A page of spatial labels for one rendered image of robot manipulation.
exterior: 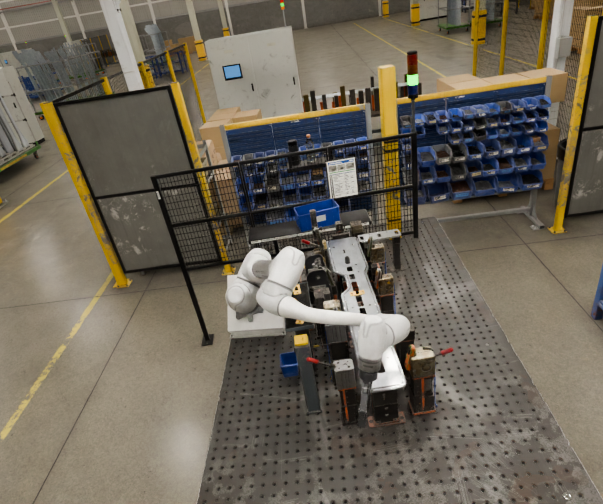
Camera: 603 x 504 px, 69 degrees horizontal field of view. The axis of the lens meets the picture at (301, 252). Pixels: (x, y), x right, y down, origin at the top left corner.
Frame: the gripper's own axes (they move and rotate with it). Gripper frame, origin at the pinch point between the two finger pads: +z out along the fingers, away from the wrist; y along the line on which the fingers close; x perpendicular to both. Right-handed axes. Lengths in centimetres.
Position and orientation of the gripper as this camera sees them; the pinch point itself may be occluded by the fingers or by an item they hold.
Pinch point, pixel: (364, 414)
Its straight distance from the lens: 190.5
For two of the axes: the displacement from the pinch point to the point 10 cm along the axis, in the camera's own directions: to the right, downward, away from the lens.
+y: -2.7, 2.2, -9.4
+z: -0.6, 9.7, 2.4
